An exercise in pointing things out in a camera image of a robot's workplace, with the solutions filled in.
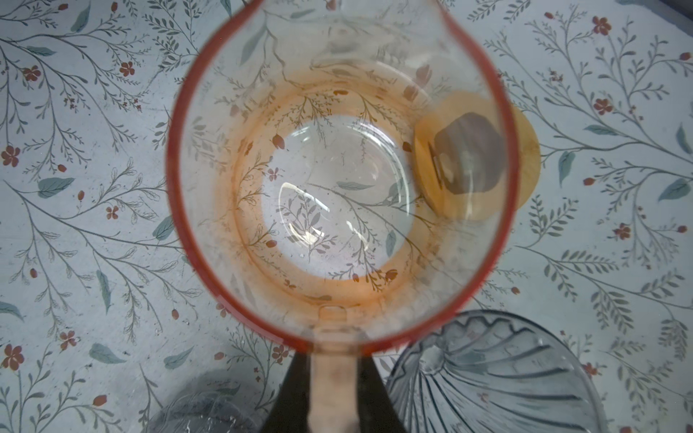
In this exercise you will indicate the grey glass carafe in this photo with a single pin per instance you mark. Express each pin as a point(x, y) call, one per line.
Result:
point(210, 403)

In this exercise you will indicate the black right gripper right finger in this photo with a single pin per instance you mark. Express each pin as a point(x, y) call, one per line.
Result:
point(375, 409)

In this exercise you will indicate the orange glass carafe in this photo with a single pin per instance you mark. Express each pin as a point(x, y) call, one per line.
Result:
point(343, 176)

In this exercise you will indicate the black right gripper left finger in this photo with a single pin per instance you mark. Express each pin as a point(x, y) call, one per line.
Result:
point(290, 411)

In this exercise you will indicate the grey glass dripper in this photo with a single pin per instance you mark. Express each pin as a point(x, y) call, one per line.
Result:
point(493, 371)

